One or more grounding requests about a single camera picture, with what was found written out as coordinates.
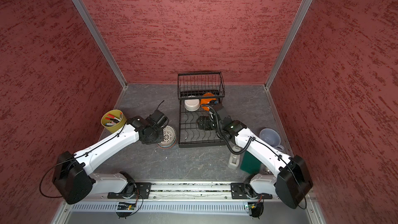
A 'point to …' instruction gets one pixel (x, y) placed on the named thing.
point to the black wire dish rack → (196, 91)
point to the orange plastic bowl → (207, 100)
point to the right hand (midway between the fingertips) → (202, 124)
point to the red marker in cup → (113, 120)
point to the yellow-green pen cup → (114, 127)
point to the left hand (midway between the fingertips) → (157, 142)
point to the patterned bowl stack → (169, 137)
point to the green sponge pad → (250, 164)
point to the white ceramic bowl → (192, 104)
